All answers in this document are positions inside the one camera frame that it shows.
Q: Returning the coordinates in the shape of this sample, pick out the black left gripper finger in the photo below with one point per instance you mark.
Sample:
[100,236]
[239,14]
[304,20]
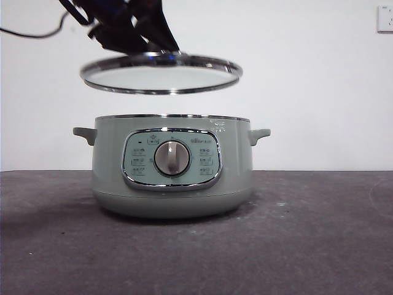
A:
[122,41]
[164,21]

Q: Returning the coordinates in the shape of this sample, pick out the glass lid with green knob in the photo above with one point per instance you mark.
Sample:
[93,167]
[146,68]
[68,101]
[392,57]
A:
[153,78]

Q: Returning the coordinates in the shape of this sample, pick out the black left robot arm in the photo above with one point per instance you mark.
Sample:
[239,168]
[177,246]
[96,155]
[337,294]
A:
[113,12]

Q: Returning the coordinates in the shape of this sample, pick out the pale green electric pot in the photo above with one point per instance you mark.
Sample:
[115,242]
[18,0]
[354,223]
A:
[110,159]

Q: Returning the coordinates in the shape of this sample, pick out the white wall socket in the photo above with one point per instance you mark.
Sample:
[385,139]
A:
[385,19]

